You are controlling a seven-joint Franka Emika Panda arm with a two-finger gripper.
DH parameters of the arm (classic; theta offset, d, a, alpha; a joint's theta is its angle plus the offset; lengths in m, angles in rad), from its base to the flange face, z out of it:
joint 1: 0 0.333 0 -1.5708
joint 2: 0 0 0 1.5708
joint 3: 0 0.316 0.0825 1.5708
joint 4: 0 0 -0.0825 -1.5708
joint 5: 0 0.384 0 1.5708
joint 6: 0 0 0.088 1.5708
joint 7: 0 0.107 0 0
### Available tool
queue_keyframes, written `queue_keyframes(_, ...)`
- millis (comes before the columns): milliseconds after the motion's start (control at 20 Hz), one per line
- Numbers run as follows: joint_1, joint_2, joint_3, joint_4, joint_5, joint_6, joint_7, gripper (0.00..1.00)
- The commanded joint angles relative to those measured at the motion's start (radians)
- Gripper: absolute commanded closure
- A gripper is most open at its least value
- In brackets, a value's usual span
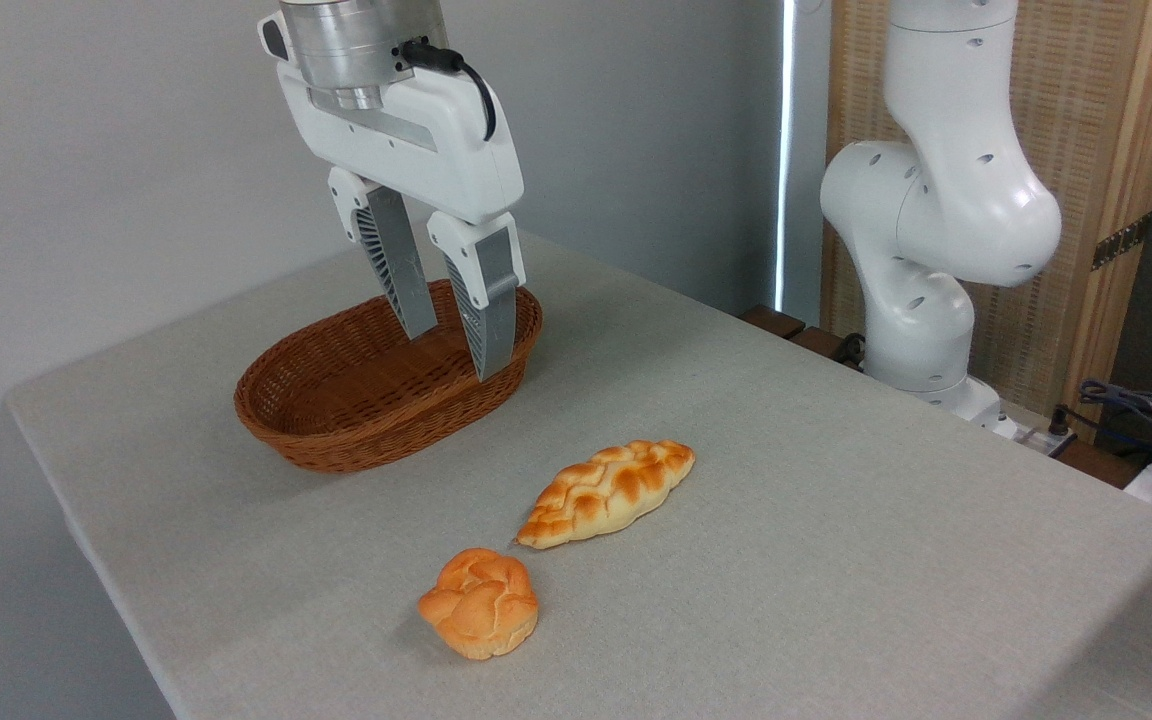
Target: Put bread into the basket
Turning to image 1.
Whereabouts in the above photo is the brown wicker oval basket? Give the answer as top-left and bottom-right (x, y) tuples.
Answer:
(234, 279), (544, 474)

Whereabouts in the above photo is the wooden rattan folding screen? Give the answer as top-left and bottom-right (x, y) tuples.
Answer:
(821, 0), (1152, 441)

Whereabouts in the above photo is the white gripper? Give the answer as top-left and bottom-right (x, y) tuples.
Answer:
(258, 12), (528, 383)

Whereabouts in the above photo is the bundle of dark cables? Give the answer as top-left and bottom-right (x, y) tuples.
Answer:
(1078, 379), (1152, 473)

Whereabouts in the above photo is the long braided bread loaf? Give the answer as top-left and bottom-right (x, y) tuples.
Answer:
(516, 439), (696, 550)

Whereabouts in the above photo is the round knotted bread roll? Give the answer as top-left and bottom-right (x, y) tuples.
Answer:
(418, 548), (540, 661)

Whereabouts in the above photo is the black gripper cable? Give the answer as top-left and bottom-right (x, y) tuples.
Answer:
(398, 39), (499, 143)

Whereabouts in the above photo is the metal screen hinge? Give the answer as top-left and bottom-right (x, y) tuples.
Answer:
(1092, 212), (1152, 272)

